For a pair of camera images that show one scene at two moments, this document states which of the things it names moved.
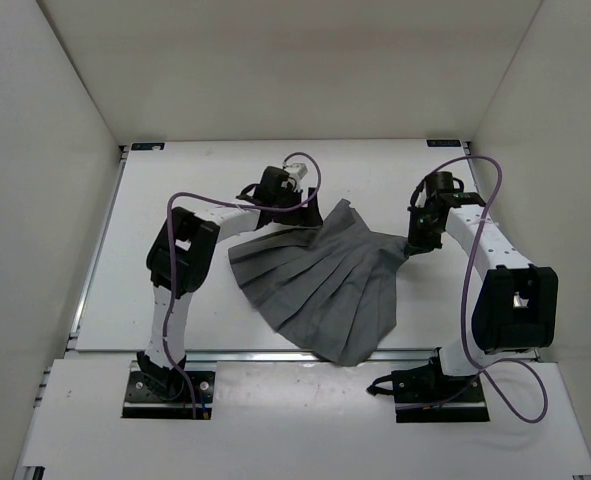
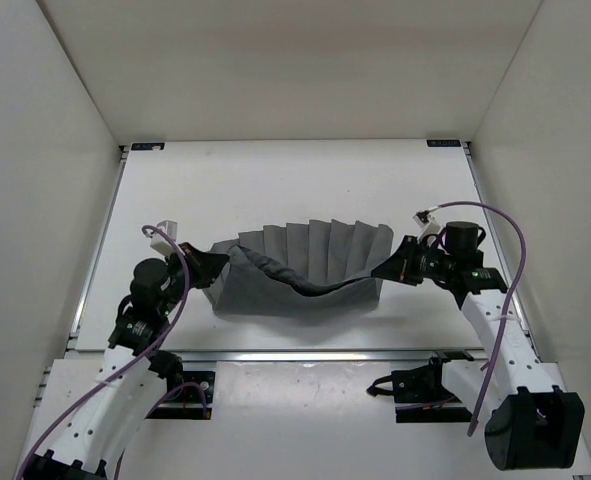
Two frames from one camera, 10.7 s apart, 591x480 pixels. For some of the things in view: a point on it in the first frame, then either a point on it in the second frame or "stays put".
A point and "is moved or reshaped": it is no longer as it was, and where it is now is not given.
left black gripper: [306, 217] -> [209, 264]
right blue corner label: [444, 143] stays put
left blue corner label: [150, 146] stays put
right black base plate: [427, 395] stays put
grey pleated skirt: [332, 286] is moved or reshaped
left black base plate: [144, 403] stays put
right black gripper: [417, 245] -> [400, 265]
